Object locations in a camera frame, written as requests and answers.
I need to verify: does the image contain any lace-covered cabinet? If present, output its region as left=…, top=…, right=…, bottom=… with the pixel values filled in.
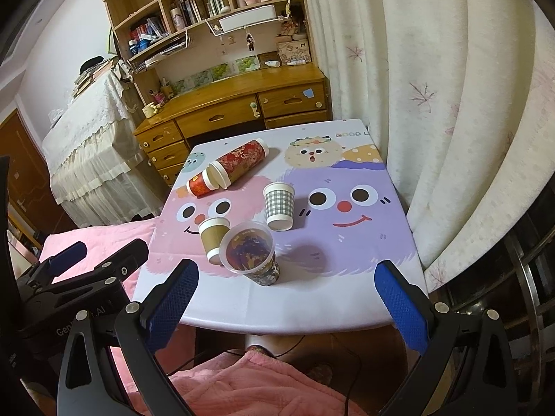
left=40, top=68, right=175, bottom=227

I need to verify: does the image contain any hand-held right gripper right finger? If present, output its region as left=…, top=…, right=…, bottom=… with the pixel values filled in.
left=374, top=260, right=521, bottom=416

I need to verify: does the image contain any green checkered paper cup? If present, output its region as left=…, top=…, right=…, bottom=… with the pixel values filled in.
left=263, top=182, right=296, bottom=232

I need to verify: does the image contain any pink bed blanket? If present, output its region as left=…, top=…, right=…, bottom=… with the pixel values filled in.
left=38, top=220, right=157, bottom=308

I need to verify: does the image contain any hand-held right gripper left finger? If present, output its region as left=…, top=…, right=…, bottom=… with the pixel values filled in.
left=58, top=259, right=200, bottom=416

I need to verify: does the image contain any patterned fabric pouch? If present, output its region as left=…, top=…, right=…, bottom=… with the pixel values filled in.
left=276, top=40, right=312, bottom=67

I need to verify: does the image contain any stack of books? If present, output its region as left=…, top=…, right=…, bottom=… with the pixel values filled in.
left=70, top=55, right=121, bottom=98

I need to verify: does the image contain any clear plastic cup colourful print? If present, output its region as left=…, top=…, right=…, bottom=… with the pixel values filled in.
left=219, top=221, right=281, bottom=287

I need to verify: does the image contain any white floral curtain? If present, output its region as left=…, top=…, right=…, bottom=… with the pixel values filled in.
left=299, top=0, right=553, bottom=293

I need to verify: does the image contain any metal wire rack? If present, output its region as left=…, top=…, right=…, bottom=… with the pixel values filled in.
left=442, top=221, right=555, bottom=404

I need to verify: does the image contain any black cable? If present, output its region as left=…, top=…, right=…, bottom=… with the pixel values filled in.
left=332, top=333, right=362, bottom=416

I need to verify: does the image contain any cartoon print tablecloth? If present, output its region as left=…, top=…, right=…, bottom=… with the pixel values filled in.
left=131, top=118, right=431, bottom=335

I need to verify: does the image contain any brown wooden door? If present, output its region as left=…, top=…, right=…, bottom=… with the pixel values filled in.
left=0, top=108, right=81, bottom=252

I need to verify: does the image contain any small red paper cup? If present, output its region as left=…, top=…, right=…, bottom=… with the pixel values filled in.
left=186, top=161, right=229, bottom=198

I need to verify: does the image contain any long white storage tray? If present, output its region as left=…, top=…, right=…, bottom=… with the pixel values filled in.
left=218, top=4, right=279, bottom=32

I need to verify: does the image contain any pink fleece clothing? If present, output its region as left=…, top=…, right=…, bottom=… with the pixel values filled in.
left=106, top=347, right=369, bottom=416

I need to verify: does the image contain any gold brown paper cup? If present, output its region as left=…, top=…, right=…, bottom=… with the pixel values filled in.
left=198, top=217, right=231, bottom=264

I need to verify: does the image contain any tall red patterned cup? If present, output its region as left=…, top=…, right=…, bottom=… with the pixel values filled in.
left=214, top=138, right=270, bottom=183

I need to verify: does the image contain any wooden desk with drawers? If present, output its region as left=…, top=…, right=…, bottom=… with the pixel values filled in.
left=134, top=64, right=332, bottom=188

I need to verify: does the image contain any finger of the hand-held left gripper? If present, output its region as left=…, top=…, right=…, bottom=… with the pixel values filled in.
left=89, top=238, right=150, bottom=290
left=16, top=242, right=88, bottom=301

